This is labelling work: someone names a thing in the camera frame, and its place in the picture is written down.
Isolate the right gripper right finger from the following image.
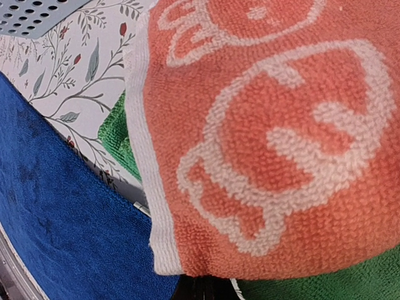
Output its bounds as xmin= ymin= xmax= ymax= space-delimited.
xmin=204 ymin=276 xmax=240 ymax=300

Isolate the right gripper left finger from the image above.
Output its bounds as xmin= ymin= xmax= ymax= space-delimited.
xmin=171 ymin=275 xmax=206 ymax=300

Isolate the blue towel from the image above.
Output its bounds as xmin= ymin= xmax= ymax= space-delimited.
xmin=1 ymin=77 xmax=179 ymax=299

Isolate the orange patterned towel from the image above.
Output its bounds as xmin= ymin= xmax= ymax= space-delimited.
xmin=123 ymin=1 xmax=399 ymax=279

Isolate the green towel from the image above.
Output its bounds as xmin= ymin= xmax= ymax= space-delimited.
xmin=97 ymin=94 xmax=399 ymax=299

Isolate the floral table mat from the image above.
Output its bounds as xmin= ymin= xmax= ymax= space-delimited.
xmin=1 ymin=1 xmax=149 ymax=192

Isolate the light blue plastic basket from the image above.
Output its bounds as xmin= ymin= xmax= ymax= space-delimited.
xmin=0 ymin=0 xmax=89 ymax=39

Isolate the front aluminium rail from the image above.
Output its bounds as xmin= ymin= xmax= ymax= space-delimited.
xmin=1 ymin=226 xmax=49 ymax=300

